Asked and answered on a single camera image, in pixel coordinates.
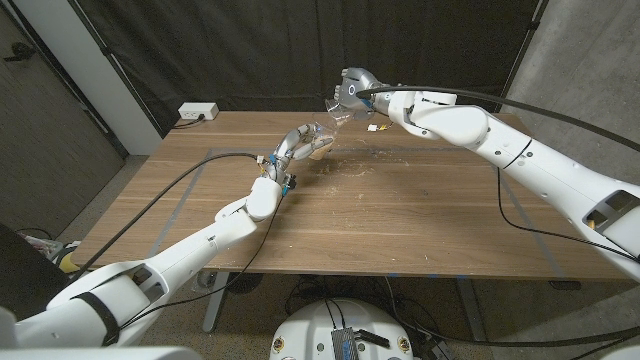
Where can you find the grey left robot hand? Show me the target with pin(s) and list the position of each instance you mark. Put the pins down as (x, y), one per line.
(287, 150)

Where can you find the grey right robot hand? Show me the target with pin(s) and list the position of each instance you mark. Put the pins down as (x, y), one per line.
(357, 90)

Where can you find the clear plastic cup holding sugar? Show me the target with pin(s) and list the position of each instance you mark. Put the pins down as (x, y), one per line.
(337, 111)

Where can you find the brown sugar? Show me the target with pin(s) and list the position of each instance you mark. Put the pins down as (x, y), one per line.
(320, 150)

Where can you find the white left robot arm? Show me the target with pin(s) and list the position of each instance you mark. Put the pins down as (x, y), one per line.
(200, 252)

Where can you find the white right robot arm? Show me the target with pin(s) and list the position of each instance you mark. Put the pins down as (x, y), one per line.
(500, 140)

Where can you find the white power strip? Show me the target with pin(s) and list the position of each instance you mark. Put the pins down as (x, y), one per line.
(198, 110)

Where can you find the black backdrop curtain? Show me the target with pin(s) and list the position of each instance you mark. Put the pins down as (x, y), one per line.
(250, 50)

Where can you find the round black fan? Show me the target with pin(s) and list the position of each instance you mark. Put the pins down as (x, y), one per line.
(245, 285)

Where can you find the black backdrop stand pole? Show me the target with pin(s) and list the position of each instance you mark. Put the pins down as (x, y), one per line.
(522, 52)
(115, 65)

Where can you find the grey table leg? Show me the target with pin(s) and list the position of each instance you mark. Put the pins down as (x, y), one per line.
(216, 312)
(472, 315)

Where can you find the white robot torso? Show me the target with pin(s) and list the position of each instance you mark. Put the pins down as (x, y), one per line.
(310, 330)

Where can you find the grey ribbed adapter box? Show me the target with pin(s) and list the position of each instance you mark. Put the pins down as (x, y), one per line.
(345, 345)

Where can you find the black connector block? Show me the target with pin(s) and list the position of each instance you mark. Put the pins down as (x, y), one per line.
(372, 338)

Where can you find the yellow item on floor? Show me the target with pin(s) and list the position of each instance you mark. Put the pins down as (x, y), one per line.
(65, 264)

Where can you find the patterned cloth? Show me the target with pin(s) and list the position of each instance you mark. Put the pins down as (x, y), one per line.
(40, 245)

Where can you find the white robot head cover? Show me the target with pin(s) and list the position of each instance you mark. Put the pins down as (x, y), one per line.
(100, 354)

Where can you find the dark chair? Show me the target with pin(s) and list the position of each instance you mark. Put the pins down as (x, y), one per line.
(22, 277)

